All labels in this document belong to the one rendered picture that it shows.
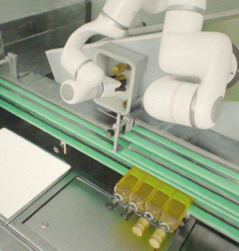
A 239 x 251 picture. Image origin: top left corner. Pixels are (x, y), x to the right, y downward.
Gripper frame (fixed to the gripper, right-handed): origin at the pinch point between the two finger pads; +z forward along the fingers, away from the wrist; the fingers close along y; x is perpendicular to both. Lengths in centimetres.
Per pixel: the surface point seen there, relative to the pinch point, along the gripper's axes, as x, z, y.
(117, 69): 5.0, -2.3, 0.0
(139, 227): -28, -29, 34
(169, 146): -10.8, -8.0, 29.2
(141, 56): 11.7, 0.0, 6.8
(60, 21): 4, 48, -73
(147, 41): 16.9, 1.2, 6.7
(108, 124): -17.1, -1.2, 1.4
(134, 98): -4.0, 1.5, 8.0
